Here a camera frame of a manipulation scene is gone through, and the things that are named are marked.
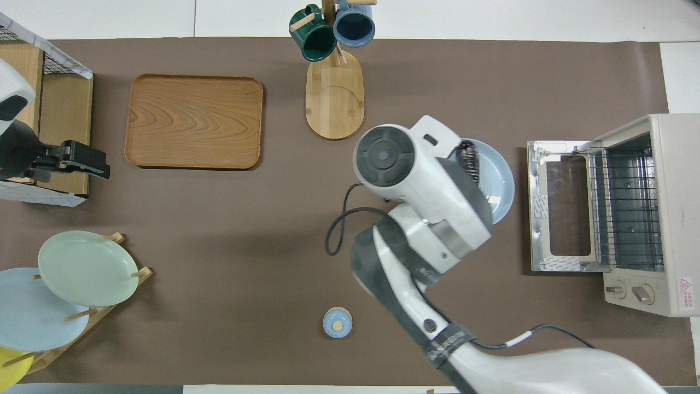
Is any wooden plate rack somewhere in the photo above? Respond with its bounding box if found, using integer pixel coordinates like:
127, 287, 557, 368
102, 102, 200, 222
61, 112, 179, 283
0, 233, 154, 375

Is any beige toaster oven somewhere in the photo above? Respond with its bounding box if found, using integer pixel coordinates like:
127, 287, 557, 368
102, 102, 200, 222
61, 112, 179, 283
588, 114, 700, 318

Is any yellow plate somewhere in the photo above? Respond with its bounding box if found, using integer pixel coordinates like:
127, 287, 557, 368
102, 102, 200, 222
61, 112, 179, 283
0, 346, 34, 393

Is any pale green plate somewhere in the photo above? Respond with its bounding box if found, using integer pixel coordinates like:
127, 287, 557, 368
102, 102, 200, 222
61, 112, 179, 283
38, 230, 139, 308

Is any dark purple eggplant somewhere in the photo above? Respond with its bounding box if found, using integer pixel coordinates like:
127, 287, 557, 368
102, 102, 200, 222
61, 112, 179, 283
457, 141, 482, 186

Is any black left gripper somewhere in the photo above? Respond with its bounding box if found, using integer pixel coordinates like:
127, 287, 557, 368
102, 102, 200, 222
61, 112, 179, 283
48, 141, 111, 181

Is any wooden mug tree stand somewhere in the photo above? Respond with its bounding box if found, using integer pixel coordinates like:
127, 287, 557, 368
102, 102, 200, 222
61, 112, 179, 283
290, 0, 378, 140

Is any light blue round plate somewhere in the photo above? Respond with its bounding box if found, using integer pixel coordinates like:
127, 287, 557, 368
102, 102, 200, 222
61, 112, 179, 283
457, 138, 516, 225

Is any brown table mat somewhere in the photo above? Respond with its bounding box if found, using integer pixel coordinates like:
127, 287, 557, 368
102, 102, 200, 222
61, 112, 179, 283
0, 37, 698, 386

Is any metal oven wire rack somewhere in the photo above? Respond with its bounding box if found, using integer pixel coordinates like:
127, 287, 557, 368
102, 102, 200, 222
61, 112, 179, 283
590, 147, 665, 269

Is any wooden shelf with wire mesh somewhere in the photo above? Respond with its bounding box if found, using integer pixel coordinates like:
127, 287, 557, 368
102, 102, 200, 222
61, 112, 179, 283
0, 12, 95, 207

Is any pale blue large plate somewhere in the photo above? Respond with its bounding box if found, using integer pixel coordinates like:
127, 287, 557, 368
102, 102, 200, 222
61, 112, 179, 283
0, 268, 91, 352

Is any oven door with glass window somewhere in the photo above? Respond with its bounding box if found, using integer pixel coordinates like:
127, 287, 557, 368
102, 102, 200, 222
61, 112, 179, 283
528, 141, 602, 273

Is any rectangular wooden tray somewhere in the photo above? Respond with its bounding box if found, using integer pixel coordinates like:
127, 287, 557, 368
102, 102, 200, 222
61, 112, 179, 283
125, 74, 264, 170

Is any dark green mug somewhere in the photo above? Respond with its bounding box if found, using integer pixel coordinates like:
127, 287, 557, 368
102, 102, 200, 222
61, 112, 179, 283
289, 4, 338, 62

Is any red warning sticker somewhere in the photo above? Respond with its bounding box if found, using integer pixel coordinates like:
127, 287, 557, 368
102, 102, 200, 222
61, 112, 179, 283
678, 277, 695, 312

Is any blue grey mug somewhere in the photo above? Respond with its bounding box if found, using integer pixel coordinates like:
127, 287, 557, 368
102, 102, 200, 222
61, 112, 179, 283
332, 0, 377, 48

